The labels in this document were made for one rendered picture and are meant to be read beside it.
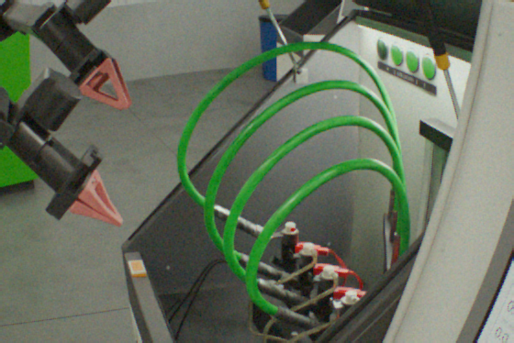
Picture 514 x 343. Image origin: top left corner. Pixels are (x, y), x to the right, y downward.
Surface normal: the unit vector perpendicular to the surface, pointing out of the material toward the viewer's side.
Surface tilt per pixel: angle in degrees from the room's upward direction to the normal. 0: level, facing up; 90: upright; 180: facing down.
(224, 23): 90
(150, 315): 0
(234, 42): 90
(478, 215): 76
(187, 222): 90
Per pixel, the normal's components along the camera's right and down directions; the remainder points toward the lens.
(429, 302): -0.92, -0.11
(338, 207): 0.31, 0.33
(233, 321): 0.00, -0.93
